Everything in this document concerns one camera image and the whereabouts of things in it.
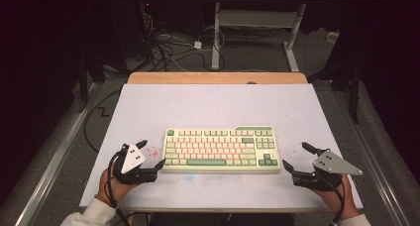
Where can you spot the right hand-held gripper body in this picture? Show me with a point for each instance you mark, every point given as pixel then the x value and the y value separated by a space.
pixel 333 165

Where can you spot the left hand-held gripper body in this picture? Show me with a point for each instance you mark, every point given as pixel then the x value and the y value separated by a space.
pixel 132 160

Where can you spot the cream and green keyboard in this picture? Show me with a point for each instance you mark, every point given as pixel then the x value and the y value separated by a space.
pixel 221 150

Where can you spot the person's left hand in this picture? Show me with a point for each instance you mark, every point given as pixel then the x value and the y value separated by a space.
pixel 120 191

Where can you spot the person's right hand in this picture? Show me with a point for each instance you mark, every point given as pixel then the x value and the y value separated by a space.
pixel 350 201

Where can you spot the black metal stand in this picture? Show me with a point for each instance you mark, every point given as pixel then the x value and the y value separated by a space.
pixel 354 93
pixel 82 87

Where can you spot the white table cover board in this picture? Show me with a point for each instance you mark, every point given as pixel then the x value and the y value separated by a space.
pixel 211 107

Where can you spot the white power adapter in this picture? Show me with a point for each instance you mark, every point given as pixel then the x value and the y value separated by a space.
pixel 197 45

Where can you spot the metal floor rail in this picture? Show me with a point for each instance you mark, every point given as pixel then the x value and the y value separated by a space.
pixel 376 173
pixel 56 166

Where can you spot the white metal desk frame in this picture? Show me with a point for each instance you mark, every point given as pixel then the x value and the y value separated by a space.
pixel 257 18

